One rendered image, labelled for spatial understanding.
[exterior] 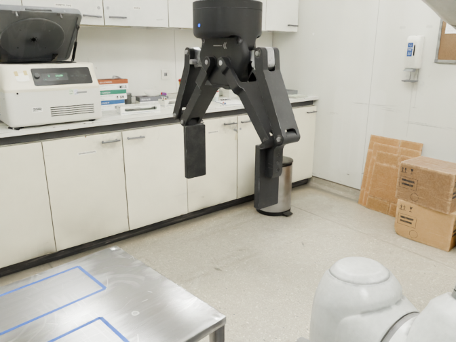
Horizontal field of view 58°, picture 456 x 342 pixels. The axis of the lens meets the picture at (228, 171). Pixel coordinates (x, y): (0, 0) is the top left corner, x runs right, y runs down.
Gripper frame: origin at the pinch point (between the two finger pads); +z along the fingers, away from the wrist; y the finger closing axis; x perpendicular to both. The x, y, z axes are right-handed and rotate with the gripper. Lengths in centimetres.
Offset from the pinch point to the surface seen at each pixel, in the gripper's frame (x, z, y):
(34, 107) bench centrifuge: -33, 18, 220
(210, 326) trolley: -11.4, 38.2, 19.6
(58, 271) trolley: 6, 38, 60
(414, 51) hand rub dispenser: -279, -13, 123
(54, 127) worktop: -41, 30, 217
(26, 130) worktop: -26, 30, 217
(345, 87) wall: -289, 18, 189
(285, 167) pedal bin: -206, 77, 181
